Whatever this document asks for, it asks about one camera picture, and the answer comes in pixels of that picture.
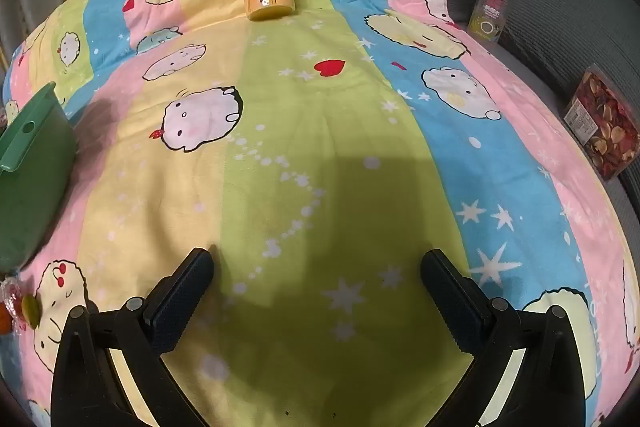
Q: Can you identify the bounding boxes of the cartoon printed blanket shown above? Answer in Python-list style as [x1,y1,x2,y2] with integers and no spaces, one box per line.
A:
[0,0,640,427]

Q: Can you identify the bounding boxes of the plastic-wrapped red fruit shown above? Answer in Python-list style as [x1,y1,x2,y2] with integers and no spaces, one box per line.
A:
[0,277,25,315]

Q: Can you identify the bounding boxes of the grey ribbed sofa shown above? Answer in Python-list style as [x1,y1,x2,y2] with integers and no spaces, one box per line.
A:
[445,0,640,268]

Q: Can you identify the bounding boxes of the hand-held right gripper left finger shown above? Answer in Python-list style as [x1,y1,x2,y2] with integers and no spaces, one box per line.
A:
[50,247,217,427]

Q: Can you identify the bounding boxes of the green plastic basin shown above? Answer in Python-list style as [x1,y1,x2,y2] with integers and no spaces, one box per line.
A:
[0,82,77,270]

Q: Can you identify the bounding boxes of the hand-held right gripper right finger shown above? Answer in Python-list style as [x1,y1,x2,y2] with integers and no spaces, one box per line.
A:
[420,249,588,427]

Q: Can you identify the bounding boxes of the dried fruit packet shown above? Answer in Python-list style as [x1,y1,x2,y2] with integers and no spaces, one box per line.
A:
[564,64,640,180]

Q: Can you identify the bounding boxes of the clear plastic drink bottle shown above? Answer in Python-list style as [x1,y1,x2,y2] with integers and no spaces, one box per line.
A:
[467,0,513,44]

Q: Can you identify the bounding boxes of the grey curtain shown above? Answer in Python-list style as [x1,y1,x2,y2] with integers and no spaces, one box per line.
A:
[0,0,66,72]

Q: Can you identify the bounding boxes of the small green fruit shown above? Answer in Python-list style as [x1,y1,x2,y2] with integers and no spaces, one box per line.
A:
[20,296,42,328]

